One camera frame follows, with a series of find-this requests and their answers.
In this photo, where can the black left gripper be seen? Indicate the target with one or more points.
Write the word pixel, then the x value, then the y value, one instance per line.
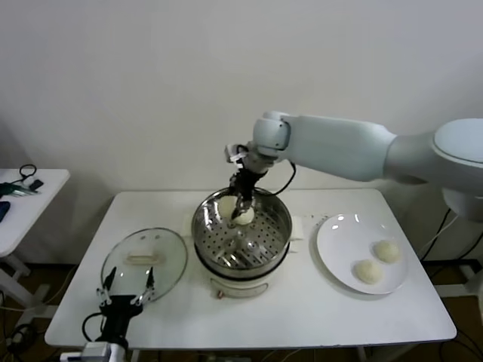
pixel 119 311

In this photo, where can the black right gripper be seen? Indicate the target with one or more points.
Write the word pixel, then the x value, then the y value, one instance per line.
pixel 249 184

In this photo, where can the white steamed baozi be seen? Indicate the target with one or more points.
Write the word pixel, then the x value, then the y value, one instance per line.
pixel 368 271
pixel 225 207
pixel 386 251
pixel 245 219

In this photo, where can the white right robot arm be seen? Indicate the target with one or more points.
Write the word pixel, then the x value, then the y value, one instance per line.
pixel 339 143

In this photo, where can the stainless steel steamer basket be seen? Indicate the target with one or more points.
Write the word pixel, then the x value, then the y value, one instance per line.
pixel 279 230

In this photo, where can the white round plate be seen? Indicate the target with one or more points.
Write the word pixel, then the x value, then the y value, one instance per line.
pixel 339 241

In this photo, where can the white side table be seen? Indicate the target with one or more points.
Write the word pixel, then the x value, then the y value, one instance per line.
pixel 37 211

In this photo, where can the small black device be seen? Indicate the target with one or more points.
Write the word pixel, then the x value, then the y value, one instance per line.
pixel 36 184

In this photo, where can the dark blue object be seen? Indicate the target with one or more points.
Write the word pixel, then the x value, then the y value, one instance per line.
pixel 3 212

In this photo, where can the green hand tool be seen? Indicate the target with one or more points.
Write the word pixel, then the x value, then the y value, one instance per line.
pixel 15 190

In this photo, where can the white shelf unit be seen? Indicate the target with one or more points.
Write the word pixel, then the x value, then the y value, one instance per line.
pixel 473 256

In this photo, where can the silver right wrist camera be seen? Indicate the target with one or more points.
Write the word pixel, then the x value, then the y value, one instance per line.
pixel 235 154

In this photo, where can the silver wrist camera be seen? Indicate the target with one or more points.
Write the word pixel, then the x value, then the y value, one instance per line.
pixel 94 352
pixel 235 154

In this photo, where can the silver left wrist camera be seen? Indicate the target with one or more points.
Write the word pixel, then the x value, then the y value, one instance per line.
pixel 94 352

